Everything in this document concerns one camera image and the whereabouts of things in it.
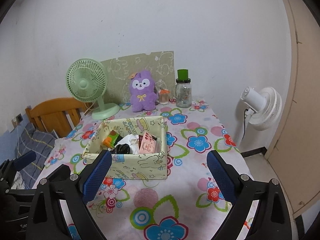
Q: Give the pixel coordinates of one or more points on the wall socket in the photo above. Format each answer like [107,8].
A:
[18,117]

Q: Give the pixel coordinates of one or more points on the orange tissue pack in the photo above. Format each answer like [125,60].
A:
[111,140]

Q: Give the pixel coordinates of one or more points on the green desk fan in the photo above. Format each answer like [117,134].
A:
[83,82]

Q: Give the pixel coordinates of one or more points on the white standing fan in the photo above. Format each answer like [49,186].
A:
[265,107]

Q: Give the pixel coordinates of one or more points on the cartoon print storage box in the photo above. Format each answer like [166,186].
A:
[147,165]

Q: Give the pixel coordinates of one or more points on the grey plaid pillow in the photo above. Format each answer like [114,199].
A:
[37,142]

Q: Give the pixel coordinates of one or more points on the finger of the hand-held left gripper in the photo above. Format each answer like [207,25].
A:
[60,171]
[25,158]

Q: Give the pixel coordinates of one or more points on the crumpled white cloth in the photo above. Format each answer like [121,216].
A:
[18,181]

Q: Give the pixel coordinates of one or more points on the purple plush toy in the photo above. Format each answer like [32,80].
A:
[142,97]

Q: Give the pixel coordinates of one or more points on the pink cartoon packet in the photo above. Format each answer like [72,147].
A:
[147,143]

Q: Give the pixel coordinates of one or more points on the toothpick jar with orange lid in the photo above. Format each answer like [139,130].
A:
[163,98]

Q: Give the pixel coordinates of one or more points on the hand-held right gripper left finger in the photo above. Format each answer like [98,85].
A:
[97,175]

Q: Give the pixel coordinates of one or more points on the beige wardrobe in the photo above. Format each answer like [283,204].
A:
[300,105]

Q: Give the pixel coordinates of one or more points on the white cloth pouch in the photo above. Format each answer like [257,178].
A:
[131,140]

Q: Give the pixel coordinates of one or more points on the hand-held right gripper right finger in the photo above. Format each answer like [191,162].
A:
[221,177]

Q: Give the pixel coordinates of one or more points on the black plastic bag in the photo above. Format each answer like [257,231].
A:
[122,149]

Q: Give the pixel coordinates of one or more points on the green cartoon print board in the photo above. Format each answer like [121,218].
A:
[150,62]

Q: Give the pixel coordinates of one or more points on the glass jar with green lid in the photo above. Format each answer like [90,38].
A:
[183,97]

